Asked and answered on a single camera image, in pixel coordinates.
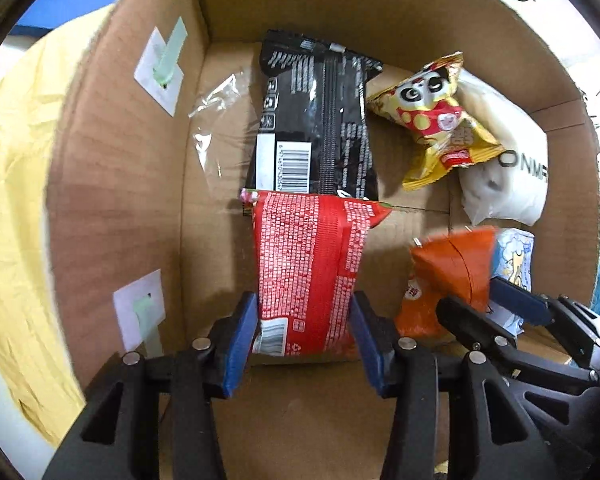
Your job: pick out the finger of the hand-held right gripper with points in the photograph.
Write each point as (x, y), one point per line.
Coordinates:
(522, 302)
(472, 327)

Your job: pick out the light blue tissue pack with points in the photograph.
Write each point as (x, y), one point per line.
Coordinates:
(515, 260)

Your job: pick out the yellow tablecloth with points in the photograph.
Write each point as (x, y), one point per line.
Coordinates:
(15, 220)

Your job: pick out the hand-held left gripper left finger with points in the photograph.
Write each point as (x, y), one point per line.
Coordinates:
(240, 340)

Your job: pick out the cardboard box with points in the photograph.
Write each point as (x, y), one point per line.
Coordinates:
(300, 430)

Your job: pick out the yellow cartoon snack packet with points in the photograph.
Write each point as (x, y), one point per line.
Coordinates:
(430, 115)

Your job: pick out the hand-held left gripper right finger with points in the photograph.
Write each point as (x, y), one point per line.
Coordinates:
(370, 345)

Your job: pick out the orange snack packet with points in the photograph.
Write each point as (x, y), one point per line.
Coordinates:
(445, 270)

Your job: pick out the black snack packet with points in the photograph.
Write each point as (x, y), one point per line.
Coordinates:
(325, 125)

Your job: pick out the white soft packet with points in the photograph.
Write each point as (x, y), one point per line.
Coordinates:
(510, 190)

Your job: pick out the red snack packet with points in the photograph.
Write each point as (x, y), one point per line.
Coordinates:
(305, 270)

